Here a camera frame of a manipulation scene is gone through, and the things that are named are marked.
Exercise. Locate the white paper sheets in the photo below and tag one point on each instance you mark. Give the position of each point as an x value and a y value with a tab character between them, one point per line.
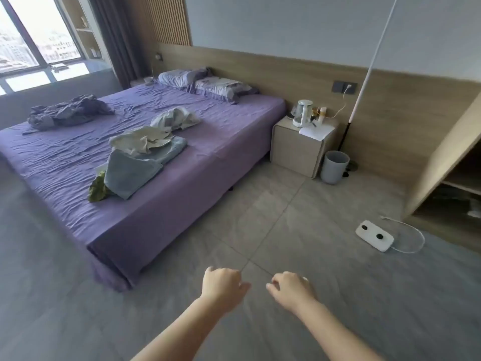
317	132

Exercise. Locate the wooden window shelf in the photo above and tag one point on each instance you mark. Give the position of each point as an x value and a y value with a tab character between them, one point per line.
86	30

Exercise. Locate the wooden wardrobe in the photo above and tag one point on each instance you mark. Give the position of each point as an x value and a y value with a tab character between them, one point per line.
447	169

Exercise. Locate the green garment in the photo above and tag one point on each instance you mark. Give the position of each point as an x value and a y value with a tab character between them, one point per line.
97	189

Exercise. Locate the floral pillow purple trim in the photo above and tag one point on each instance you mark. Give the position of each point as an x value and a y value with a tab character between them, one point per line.
221	88
180	77

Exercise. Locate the person's right hand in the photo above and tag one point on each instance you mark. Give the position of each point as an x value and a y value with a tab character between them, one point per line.
291	291

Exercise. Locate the purple sheet bed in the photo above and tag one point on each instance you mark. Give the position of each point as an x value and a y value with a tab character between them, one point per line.
225	120

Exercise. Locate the person's left forearm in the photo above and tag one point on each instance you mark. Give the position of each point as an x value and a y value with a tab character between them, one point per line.
180	334

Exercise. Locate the crumpled purple grey quilt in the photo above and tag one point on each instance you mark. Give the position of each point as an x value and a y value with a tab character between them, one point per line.
67	110

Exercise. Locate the grey trash bin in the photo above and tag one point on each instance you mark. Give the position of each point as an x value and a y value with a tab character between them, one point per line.
334	167

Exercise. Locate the light blue denim jeans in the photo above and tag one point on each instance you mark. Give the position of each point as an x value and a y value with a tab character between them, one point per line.
131	172

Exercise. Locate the grey curtain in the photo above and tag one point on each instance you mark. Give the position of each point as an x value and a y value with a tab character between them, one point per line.
116	41

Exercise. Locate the person's right forearm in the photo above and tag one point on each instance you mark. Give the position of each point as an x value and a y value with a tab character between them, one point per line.
334	334

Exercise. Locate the white power strip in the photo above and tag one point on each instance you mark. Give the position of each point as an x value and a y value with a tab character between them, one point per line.
374	236

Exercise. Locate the black wall socket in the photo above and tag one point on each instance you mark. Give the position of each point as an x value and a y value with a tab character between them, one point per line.
338	87

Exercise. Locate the white jeans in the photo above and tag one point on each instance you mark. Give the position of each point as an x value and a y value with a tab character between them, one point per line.
174	119

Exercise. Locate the dark framed window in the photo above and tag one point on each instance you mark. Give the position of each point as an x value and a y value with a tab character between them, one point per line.
26	41

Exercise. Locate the low beige bedside table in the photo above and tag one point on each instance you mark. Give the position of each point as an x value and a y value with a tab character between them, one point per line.
139	82

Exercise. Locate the beige bedside cabinet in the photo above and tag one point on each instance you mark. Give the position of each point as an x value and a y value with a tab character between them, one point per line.
297	154

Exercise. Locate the slatted wooden wall panel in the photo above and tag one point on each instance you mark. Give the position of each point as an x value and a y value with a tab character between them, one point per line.
169	18

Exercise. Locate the person's left hand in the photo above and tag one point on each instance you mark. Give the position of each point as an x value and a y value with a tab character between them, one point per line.
221	287

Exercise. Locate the white electric kettle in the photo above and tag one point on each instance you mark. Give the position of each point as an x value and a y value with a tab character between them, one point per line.
302	112

